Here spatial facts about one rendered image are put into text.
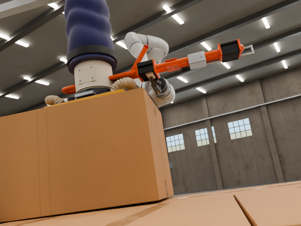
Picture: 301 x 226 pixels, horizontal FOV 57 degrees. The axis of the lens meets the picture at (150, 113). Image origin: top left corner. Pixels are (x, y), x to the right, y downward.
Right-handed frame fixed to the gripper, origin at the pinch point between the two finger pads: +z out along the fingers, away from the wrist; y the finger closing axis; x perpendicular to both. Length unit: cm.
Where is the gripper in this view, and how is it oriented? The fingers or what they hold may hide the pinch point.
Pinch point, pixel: (149, 71)
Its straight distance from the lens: 122.0
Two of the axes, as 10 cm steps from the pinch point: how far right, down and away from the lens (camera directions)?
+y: 1.3, 9.6, -2.6
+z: -2.5, -2.2, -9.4
